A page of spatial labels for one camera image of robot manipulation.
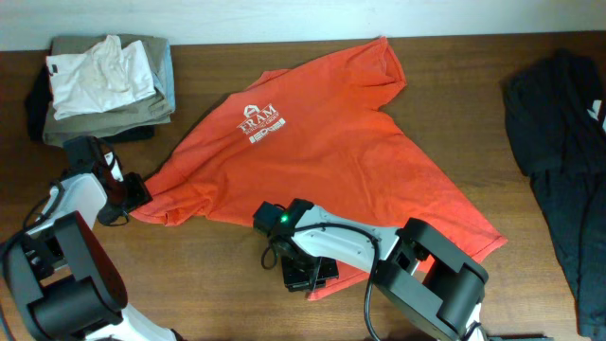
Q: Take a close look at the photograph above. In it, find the dark navy garment pile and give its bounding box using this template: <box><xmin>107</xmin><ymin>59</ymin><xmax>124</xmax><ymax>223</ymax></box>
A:
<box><xmin>503</xmin><ymin>49</ymin><xmax>605</xmax><ymax>340</ymax></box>

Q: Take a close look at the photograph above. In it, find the orange printed t-shirt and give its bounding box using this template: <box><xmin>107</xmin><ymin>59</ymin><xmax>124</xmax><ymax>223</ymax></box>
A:
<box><xmin>129</xmin><ymin>36</ymin><xmax>508</xmax><ymax>302</ymax></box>

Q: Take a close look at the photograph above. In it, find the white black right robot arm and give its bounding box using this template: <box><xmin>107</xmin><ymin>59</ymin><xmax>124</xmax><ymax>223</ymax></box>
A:
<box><xmin>253</xmin><ymin>199</ymin><xmax>489</xmax><ymax>341</ymax></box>

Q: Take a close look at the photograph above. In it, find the folded black garment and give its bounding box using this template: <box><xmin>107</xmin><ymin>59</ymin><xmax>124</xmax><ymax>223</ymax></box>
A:
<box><xmin>25</xmin><ymin>66</ymin><xmax>155</xmax><ymax>143</ymax></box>

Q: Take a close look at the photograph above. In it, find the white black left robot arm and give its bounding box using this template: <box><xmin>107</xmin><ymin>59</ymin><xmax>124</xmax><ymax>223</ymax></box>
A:
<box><xmin>1</xmin><ymin>136</ymin><xmax>182</xmax><ymax>341</ymax></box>

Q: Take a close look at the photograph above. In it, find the folded light blue garment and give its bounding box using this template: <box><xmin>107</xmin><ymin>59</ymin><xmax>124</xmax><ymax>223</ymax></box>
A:
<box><xmin>150</xmin><ymin>37</ymin><xmax>176</xmax><ymax>115</ymax></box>

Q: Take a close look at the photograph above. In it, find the folded white garment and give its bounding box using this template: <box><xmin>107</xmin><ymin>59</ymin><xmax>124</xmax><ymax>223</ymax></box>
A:
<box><xmin>46</xmin><ymin>35</ymin><xmax>155</xmax><ymax>120</ymax></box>

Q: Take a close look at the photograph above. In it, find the folded olive green garment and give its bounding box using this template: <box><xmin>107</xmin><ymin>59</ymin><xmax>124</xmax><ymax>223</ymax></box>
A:
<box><xmin>43</xmin><ymin>34</ymin><xmax>171</xmax><ymax>147</ymax></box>

